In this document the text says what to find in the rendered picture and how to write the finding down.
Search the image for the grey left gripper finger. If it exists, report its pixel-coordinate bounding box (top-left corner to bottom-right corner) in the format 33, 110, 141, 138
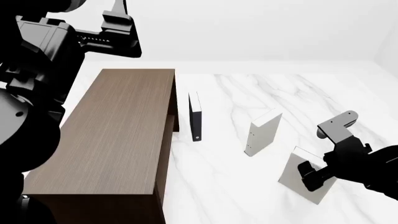
101, 0, 135, 34

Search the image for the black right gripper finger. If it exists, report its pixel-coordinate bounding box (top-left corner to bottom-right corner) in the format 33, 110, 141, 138
297, 161, 338, 192

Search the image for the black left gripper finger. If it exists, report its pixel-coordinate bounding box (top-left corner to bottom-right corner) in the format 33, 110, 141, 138
81, 20, 143, 58

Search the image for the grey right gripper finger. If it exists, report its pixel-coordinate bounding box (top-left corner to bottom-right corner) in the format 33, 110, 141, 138
316, 110, 359, 144

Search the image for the grey book with speckled pages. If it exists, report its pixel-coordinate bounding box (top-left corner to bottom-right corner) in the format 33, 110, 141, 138
277, 146, 338, 206

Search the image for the grey upright book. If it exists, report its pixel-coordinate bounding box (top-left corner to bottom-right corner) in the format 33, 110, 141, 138
244, 108, 284, 158

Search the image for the brown wooden cabinet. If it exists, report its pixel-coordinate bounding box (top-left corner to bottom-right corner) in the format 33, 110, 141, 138
22, 68, 180, 224

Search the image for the black upright book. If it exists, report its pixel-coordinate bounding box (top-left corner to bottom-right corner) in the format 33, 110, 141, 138
188, 91, 204, 142

